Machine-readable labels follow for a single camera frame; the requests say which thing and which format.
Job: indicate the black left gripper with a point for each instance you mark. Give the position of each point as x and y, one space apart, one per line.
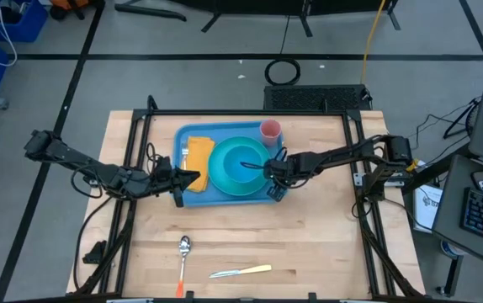
161 179

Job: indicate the black perforated computer case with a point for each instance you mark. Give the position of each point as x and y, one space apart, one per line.
317 97

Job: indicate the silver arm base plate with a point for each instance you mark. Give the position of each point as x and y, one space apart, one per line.
357 180

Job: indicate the orange object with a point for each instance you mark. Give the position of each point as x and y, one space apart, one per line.
69 3

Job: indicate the roll of tape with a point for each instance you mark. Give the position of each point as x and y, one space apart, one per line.
449 249

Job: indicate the blue plastic bowl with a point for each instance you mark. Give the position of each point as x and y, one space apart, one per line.
237 174

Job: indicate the black clamp block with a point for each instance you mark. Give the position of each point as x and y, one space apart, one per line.
96 253

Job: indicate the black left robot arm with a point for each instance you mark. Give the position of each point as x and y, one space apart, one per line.
77 162

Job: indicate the black folding partition screen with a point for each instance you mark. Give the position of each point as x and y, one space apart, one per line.
266 5

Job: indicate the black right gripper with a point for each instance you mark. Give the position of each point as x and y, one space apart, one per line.
288 170

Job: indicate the black frame bracket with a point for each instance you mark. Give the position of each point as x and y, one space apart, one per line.
312 297
189 296

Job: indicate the yellow cloth napkin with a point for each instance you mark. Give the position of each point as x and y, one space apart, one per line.
201 160

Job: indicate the white printed booklet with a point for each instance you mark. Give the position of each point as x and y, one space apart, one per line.
426 206

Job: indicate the large blue storage bin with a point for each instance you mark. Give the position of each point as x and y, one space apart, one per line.
27 25

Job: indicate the blue plastic tray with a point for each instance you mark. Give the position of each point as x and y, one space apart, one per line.
224 130

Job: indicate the teal plastic plate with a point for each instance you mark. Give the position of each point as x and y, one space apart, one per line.
218 177

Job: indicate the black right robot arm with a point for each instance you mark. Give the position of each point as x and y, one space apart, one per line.
351 153

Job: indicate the pink plastic cup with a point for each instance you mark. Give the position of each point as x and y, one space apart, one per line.
270 129

